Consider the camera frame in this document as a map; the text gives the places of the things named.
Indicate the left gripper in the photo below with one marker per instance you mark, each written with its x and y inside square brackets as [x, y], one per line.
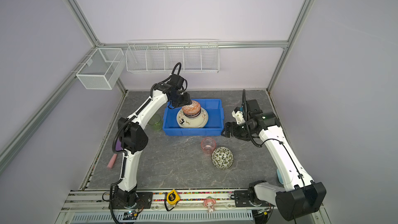
[187, 101]

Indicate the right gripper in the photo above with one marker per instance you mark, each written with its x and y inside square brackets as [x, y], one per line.
[235, 134]

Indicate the orange patterned bowl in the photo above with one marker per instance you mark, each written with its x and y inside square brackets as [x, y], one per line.
[192, 110]

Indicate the pink glass cup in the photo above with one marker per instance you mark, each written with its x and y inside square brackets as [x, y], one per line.
[208, 146]

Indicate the cream painted plate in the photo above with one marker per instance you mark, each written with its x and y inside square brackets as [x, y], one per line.
[192, 123]

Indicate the olive leaf pattern bowl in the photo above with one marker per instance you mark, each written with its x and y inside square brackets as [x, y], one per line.
[222, 158]

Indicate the green glass cup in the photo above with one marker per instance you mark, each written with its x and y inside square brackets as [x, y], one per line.
[155, 122]

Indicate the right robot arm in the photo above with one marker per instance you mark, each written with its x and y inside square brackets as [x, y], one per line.
[300, 195]

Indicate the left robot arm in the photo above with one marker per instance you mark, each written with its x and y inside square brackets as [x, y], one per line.
[131, 138]

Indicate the teal plastic trowel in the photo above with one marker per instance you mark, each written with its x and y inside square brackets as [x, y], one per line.
[279, 177]

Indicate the pink doll figurine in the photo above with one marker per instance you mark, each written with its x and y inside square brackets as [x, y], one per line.
[209, 203]

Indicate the purple silicone spatula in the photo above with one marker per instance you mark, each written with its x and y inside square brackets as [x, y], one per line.
[114, 157]

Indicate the white mesh basket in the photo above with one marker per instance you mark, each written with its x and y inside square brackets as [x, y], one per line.
[102, 69]

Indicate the yellow tape measure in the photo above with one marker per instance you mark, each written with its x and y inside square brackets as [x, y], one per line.
[171, 200]

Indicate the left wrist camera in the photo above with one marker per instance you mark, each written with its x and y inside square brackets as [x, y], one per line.
[176, 81]

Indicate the white wire wall rack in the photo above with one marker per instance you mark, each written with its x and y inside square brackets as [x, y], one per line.
[161, 55]

